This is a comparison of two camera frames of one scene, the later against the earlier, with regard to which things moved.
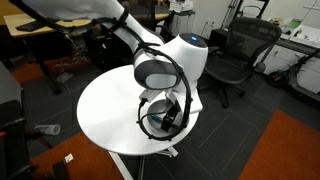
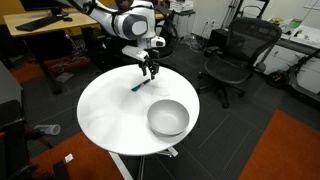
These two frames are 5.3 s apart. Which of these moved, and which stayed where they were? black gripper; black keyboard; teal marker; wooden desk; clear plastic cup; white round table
Moved: black gripper; teal marker
Stayed: black keyboard; wooden desk; white round table; clear plastic cup
